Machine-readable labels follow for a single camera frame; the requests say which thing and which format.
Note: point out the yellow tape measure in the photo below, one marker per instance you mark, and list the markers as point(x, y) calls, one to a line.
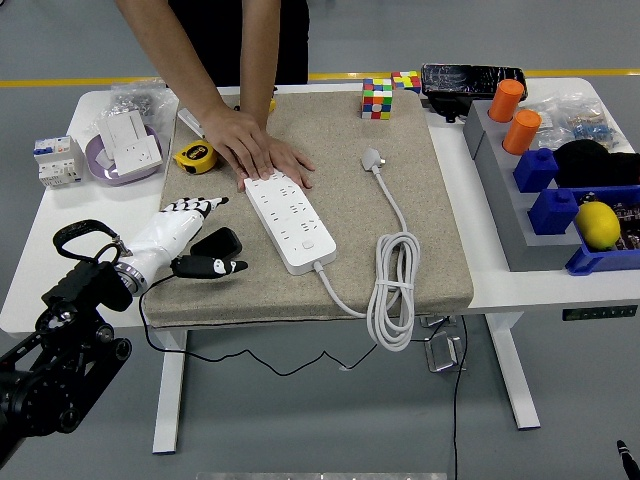
point(195, 156)

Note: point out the table height control panel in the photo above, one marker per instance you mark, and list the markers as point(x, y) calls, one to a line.
point(600, 313)

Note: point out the large colourful puzzle cube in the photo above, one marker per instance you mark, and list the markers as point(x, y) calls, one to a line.
point(377, 100)

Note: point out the person's right forearm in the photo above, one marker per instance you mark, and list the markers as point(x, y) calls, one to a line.
point(167, 50)

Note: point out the white table leg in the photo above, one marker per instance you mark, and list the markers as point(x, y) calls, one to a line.
point(170, 400)
point(515, 380)

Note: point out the person's left hand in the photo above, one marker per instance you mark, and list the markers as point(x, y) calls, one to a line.
point(292, 162)

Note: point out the clear acrylic stand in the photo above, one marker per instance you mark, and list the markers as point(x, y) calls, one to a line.
point(442, 350)
point(432, 321)

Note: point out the white wall socket panel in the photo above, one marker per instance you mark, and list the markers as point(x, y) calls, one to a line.
point(137, 155)

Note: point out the clear bag of screws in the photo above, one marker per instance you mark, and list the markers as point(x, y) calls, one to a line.
point(132, 102)

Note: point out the person's right hand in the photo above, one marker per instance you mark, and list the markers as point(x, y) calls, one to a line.
point(235, 135)

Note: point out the blue plastic bin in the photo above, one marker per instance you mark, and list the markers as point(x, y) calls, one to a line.
point(590, 260)

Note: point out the orange cylinder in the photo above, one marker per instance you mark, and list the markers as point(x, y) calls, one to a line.
point(521, 132)
point(506, 100)

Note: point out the small yellow object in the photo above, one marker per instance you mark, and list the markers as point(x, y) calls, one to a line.
point(273, 106)

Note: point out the yellow lemon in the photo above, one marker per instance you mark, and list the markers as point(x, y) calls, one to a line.
point(597, 225)

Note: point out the purple bowl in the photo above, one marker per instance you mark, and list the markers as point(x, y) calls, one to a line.
point(100, 174)

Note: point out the small white box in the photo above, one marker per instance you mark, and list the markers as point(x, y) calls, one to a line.
point(189, 120)

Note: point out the white switch panel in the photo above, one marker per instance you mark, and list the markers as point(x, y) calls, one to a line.
point(122, 130)

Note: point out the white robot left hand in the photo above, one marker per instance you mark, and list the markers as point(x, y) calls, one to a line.
point(160, 235)

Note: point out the white power strip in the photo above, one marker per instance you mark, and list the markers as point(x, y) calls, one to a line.
point(300, 240)

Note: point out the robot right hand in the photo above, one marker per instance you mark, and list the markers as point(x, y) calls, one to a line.
point(627, 457)

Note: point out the clear bag of parts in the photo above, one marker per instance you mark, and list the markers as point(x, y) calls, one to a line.
point(575, 120)

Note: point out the black power adapter plug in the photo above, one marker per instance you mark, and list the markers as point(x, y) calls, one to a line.
point(220, 242)

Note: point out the grey stepped peg base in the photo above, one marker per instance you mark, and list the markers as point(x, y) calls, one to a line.
point(500, 190)

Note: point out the white circuit breaker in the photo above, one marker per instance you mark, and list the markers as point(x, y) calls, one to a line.
point(55, 160)

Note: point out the blue peg block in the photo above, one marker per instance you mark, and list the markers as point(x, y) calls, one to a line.
point(535, 170)
point(552, 212)

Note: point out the grey-brown table mat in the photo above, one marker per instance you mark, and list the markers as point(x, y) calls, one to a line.
point(340, 210)

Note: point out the black film-wrapped box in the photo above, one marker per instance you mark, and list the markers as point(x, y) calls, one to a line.
point(450, 80)

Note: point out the small colourful puzzle cube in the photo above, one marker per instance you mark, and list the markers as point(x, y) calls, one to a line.
point(407, 80)

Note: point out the person's left forearm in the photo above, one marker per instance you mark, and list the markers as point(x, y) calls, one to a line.
point(260, 50)

